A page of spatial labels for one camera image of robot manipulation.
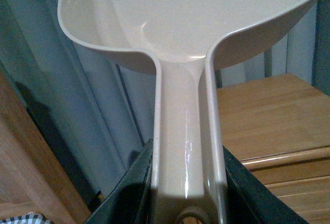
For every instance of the wooden nightstand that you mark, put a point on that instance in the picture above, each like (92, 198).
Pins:
(278, 127)

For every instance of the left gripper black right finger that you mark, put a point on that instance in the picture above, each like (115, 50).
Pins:
(244, 199)

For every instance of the wooden furniture at left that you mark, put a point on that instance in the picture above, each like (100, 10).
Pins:
(32, 180)

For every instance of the beige plastic dustpan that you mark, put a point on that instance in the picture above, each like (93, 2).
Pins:
(182, 42)

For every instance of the black white checkered cloth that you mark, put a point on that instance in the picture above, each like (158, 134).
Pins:
(30, 218)

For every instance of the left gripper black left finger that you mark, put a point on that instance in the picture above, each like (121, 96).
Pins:
(129, 202)

